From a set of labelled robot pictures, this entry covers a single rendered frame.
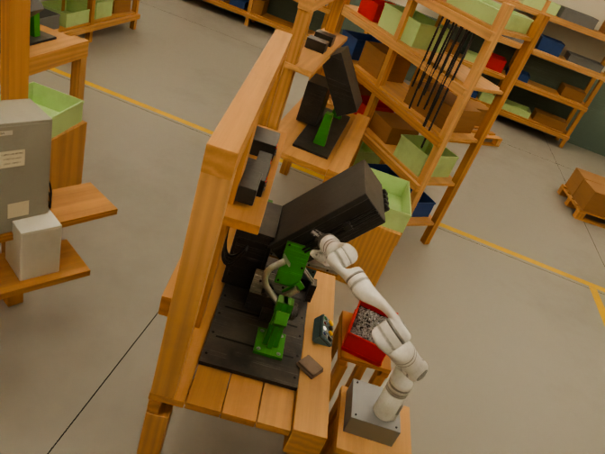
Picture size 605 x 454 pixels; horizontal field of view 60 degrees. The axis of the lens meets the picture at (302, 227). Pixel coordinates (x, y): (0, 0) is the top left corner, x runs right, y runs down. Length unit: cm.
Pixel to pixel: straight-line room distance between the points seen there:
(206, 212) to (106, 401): 184
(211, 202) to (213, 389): 91
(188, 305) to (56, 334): 181
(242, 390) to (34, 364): 149
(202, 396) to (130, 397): 111
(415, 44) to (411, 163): 110
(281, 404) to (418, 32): 383
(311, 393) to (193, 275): 84
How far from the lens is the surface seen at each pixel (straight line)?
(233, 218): 191
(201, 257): 166
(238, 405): 218
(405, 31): 535
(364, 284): 174
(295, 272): 242
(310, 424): 219
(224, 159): 147
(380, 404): 224
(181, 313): 182
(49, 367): 335
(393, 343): 168
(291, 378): 230
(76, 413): 316
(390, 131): 536
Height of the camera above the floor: 258
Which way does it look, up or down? 32 degrees down
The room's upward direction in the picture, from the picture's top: 20 degrees clockwise
